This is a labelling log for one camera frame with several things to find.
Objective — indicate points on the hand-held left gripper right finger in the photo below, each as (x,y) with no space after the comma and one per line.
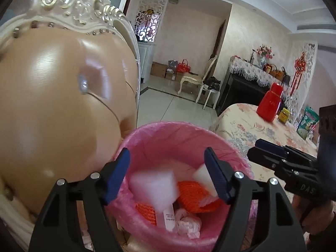
(216,177)

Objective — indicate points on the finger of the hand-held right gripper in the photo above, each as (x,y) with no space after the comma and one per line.
(270,146)
(262,158)

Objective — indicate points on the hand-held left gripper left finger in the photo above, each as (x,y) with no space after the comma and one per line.
(119,174)

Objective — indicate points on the small white foam block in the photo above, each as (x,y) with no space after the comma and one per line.
(202,179)

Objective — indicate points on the orange foam fruit net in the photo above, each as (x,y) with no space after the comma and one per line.
(146,212)
(197,199)

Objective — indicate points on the large white foam block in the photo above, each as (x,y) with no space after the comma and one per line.
(155,189)

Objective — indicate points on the pink lined trash bin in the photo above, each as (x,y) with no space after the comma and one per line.
(157,141)

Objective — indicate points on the pale paper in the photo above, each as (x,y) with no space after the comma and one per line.
(187,223)

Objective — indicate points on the small beige labelled packet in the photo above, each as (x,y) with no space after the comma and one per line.
(169,219)

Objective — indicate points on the person's right hand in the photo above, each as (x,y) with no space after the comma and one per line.
(319,216)

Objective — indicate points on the floral tablecloth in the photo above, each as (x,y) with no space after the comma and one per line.
(252,130)

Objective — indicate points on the small brown yellow-lid jar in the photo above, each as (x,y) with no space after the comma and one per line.
(283,116)

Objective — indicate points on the red thermos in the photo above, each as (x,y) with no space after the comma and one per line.
(270,102)

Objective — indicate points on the green snack bag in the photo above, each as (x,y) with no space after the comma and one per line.
(307,122)

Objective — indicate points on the black piano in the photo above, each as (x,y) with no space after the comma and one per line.
(241,94)

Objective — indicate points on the dark handbag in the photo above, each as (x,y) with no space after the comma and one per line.
(286,78)

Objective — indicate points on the tan handbag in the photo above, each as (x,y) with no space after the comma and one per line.
(276,72)

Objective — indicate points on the brown basket bag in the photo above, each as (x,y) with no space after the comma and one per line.
(267,67)

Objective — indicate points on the white lace piano cover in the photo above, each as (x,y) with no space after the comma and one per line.
(249,69)

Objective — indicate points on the white stool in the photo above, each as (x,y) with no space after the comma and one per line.
(208,95)

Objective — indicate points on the black bag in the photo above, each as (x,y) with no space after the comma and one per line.
(212,82)

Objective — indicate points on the white lattice screen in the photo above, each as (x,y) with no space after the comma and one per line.
(149,10)
(311,65)

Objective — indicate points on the flower vase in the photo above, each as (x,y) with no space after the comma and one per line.
(263,53)

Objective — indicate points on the beige padded carved chair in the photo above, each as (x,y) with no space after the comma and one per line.
(65,97)

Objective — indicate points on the beige cushioned chair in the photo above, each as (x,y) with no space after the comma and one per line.
(191,78)

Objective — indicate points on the cardboard box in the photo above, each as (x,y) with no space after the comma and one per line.
(158,69)

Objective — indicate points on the red handbag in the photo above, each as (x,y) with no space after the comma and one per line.
(183,67)

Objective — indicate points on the low white cabinet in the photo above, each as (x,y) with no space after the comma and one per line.
(147,60)

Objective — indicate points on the grey box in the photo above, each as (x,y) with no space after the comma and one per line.
(172,64)

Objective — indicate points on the red knot wall hanging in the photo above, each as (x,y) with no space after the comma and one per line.
(299,67)

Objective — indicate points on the dark wooden door frame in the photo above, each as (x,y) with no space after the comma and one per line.
(220,42)

